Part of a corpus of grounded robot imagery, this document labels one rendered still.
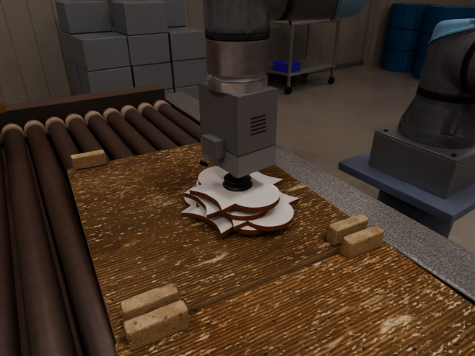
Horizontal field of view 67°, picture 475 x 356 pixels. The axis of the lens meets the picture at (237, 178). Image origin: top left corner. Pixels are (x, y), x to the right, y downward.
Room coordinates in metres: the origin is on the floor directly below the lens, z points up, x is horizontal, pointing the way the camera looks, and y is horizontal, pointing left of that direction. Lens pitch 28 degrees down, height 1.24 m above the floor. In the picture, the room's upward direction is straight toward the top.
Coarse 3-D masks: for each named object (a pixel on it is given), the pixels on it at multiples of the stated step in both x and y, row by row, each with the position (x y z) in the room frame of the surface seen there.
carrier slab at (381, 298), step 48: (288, 288) 0.30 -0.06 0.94; (336, 288) 0.30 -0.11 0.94; (384, 288) 0.30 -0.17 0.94; (432, 288) 0.30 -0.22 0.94; (192, 336) 0.24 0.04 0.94; (240, 336) 0.24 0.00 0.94; (288, 336) 0.24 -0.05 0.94; (336, 336) 0.24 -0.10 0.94; (384, 336) 0.24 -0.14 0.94; (432, 336) 0.24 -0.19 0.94
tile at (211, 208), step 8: (184, 192) 0.45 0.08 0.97; (200, 200) 0.43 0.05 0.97; (208, 200) 0.43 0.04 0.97; (208, 208) 0.41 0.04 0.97; (216, 208) 0.41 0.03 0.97; (208, 216) 0.40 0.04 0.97; (232, 216) 0.40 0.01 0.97; (240, 216) 0.39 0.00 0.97; (248, 216) 0.39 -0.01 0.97; (256, 216) 0.40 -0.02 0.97
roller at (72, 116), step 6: (72, 114) 0.94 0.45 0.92; (66, 120) 0.93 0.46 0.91; (72, 120) 0.91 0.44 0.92; (78, 120) 0.91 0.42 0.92; (66, 126) 0.91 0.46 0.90; (72, 126) 0.88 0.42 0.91; (78, 126) 0.86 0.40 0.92; (84, 126) 0.87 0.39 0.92; (72, 132) 0.86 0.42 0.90; (78, 132) 0.83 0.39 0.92; (84, 132) 0.82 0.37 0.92; (90, 132) 0.84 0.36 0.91; (78, 138) 0.80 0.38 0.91; (84, 138) 0.78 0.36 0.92; (90, 138) 0.78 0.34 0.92; (78, 144) 0.79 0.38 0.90; (84, 144) 0.76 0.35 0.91; (90, 144) 0.75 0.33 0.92; (96, 144) 0.75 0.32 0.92; (84, 150) 0.74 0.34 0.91; (90, 150) 0.72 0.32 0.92
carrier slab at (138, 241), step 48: (192, 144) 0.71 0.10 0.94; (96, 192) 0.51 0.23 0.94; (144, 192) 0.51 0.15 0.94; (288, 192) 0.51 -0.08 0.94; (96, 240) 0.39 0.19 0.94; (144, 240) 0.39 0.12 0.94; (192, 240) 0.39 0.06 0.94; (240, 240) 0.39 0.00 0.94; (288, 240) 0.39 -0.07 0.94; (144, 288) 0.30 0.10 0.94; (192, 288) 0.30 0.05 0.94; (240, 288) 0.30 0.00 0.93
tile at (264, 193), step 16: (208, 176) 0.47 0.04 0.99; (224, 176) 0.47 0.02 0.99; (256, 176) 0.47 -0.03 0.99; (192, 192) 0.43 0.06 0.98; (208, 192) 0.43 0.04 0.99; (224, 192) 0.43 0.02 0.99; (240, 192) 0.43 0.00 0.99; (256, 192) 0.43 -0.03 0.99; (272, 192) 0.43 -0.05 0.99; (224, 208) 0.39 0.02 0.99; (240, 208) 0.39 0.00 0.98; (256, 208) 0.39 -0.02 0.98
